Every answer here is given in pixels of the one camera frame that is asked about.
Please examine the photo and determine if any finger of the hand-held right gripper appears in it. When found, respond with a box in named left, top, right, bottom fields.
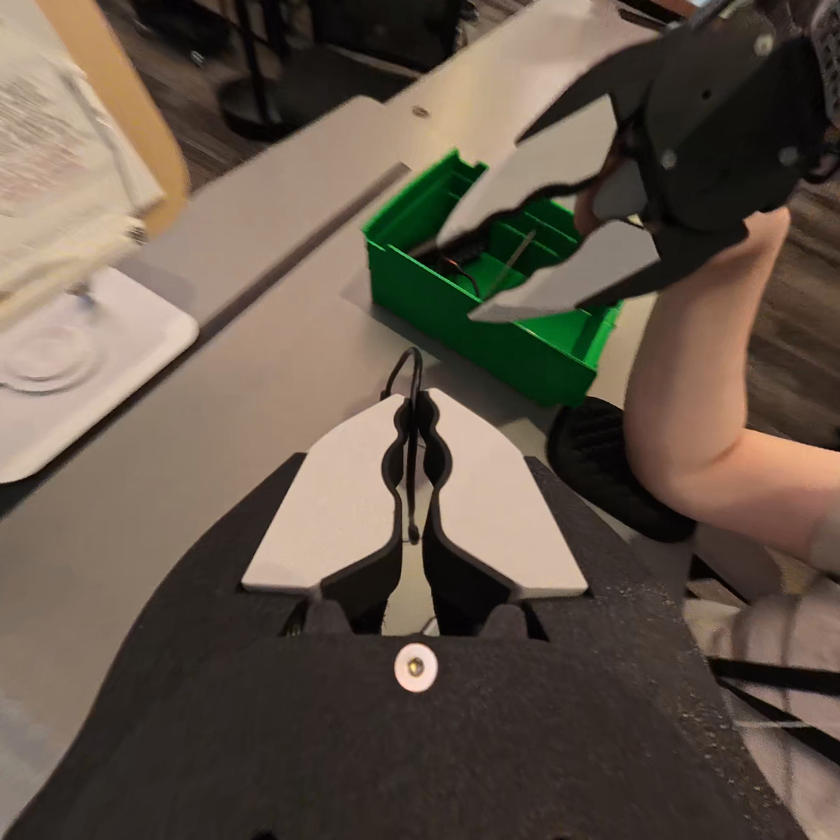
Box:
left=468, top=220, right=750, bottom=326
left=435, top=36, right=665, bottom=249

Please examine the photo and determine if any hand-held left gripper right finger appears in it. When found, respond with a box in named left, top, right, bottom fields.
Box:
left=420, top=387, right=591, bottom=602

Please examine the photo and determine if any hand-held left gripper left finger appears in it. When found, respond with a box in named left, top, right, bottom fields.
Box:
left=240, top=394, right=406, bottom=599

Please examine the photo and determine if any thin black hub cable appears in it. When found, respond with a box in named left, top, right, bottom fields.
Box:
left=379, top=346, right=425, bottom=544

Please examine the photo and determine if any person's right forearm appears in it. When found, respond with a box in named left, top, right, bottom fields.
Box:
left=622, top=209, right=840, bottom=565

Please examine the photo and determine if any thin metal rod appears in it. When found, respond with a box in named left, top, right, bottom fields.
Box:
left=493, top=228, right=539, bottom=291

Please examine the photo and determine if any green plastic bin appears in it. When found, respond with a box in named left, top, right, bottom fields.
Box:
left=363, top=150, right=623, bottom=409

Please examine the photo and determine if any black mesh pad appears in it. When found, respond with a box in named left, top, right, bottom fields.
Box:
left=546, top=395, right=698, bottom=544

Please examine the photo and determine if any dark furniture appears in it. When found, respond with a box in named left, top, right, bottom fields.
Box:
left=308, top=0, right=476, bottom=74

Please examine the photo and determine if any white square tray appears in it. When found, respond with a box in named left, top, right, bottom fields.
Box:
left=0, top=264, right=200, bottom=484

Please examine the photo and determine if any black floor stand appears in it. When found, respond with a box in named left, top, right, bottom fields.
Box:
left=217, top=0, right=316, bottom=142

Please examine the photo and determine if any brown cardboard box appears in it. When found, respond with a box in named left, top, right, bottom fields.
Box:
left=36, top=0, right=193, bottom=238

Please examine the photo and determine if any black wired part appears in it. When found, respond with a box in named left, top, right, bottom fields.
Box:
left=410, top=233, right=490, bottom=298

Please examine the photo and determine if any black strap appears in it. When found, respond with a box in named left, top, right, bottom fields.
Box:
left=707, top=656, right=840, bottom=765

